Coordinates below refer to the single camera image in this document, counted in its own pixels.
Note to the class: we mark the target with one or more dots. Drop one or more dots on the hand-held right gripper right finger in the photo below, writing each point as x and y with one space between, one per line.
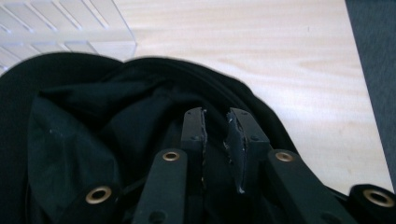
246 137

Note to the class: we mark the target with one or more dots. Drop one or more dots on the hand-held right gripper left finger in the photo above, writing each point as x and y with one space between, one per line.
193 130

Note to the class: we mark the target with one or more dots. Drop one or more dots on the black cloth garment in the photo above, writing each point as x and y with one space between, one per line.
93 130

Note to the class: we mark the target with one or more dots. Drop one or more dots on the white plastic slatted basket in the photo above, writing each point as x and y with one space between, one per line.
59 31

